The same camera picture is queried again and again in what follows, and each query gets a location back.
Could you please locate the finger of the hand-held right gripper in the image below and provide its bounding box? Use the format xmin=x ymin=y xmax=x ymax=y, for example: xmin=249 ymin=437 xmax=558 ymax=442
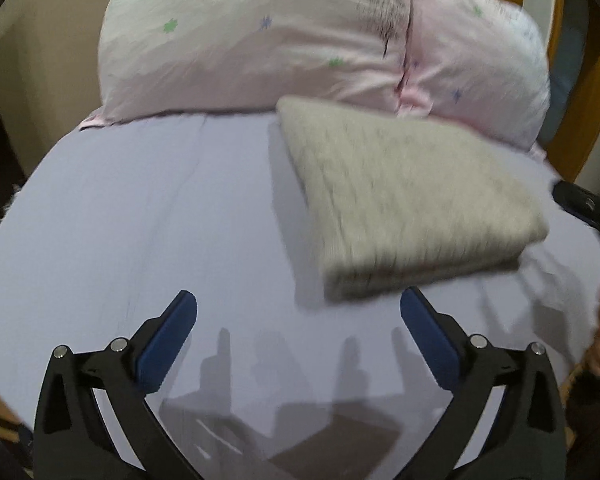
xmin=552 ymin=180 xmax=600 ymax=242

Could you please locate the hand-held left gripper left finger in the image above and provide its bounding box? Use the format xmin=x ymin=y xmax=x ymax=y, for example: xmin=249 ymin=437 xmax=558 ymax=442
xmin=32 ymin=290 xmax=207 ymax=480

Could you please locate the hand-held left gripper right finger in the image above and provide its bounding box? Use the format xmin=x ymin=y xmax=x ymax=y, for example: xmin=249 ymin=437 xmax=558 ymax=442
xmin=380 ymin=287 xmax=569 ymax=480

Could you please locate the grey knit garment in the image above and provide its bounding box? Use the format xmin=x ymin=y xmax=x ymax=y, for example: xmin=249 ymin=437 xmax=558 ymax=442
xmin=275 ymin=96 xmax=551 ymax=304

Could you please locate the orange wooden headboard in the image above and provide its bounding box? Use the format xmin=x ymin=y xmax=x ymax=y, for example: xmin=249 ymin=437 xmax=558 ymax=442
xmin=481 ymin=0 xmax=600 ymax=187

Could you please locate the lavender bed sheet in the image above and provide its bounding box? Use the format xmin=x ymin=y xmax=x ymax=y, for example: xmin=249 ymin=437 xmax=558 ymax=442
xmin=0 ymin=110 xmax=600 ymax=480

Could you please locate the blue cloth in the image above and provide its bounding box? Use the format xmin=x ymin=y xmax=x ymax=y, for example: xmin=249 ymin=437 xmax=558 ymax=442
xmin=537 ymin=22 xmax=598 ymax=147

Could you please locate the pink star-print pillow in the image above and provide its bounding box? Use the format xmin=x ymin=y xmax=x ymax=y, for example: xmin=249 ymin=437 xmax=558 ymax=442
xmin=79 ymin=0 xmax=554 ymax=150

